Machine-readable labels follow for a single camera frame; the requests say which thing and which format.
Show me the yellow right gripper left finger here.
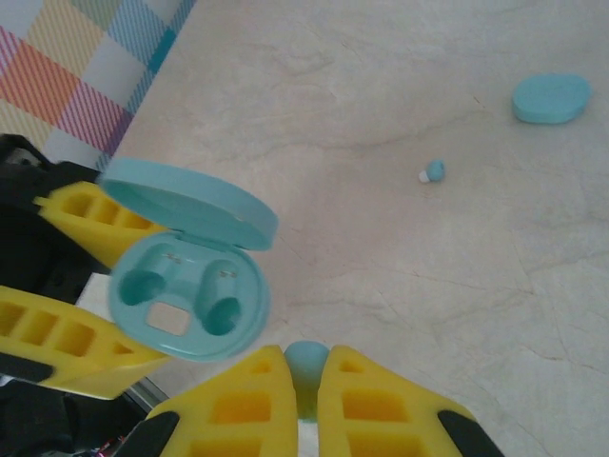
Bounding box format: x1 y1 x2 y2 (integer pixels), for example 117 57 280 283
127 346 300 457

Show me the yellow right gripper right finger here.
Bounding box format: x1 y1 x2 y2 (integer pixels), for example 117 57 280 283
317 346 506 457

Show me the teal wireless earbud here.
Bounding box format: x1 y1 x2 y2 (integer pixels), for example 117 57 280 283
284 341 331 425
418 159 447 184

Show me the teal earbud charging case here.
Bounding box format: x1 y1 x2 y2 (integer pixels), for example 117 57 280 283
102 157 280 363

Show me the teal silicone case cover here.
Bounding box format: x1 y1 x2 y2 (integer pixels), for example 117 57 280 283
511 72 593 126

